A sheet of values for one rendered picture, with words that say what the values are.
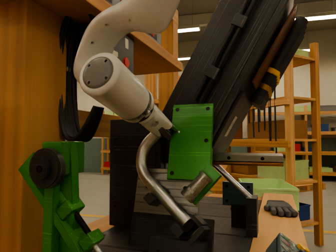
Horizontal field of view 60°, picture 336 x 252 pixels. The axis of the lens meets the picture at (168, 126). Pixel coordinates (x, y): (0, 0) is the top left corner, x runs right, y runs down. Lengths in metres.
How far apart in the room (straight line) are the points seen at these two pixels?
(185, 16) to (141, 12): 8.02
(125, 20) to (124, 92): 0.12
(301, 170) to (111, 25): 3.31
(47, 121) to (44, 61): 0.15
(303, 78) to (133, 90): 9.68
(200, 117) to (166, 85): 0.88
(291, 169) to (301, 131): 0.54
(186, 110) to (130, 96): 0.29
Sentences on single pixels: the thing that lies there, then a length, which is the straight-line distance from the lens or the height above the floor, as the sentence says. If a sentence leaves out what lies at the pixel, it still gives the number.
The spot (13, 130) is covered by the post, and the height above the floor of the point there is 1.19.
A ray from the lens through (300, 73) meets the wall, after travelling 10.17.
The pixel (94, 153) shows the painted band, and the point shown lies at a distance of 11.09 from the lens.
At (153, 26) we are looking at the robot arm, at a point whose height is 1.36.
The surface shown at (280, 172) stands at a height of 0.81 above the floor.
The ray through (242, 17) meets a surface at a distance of 0.82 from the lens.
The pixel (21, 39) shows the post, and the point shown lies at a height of 1.40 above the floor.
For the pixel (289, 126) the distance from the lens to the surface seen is 3.36.
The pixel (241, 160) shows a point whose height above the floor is 1.11.
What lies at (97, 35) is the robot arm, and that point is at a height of 1.37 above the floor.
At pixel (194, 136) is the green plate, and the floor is 1.18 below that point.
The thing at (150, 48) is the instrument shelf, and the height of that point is 1.50.
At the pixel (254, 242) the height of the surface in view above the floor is 0.90.
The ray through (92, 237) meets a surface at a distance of 0.60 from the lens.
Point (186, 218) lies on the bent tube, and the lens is 0.72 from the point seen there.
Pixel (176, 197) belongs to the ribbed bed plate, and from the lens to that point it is 0.79.
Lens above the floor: 1.17
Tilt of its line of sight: 3 degrees up
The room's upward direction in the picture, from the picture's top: straight up
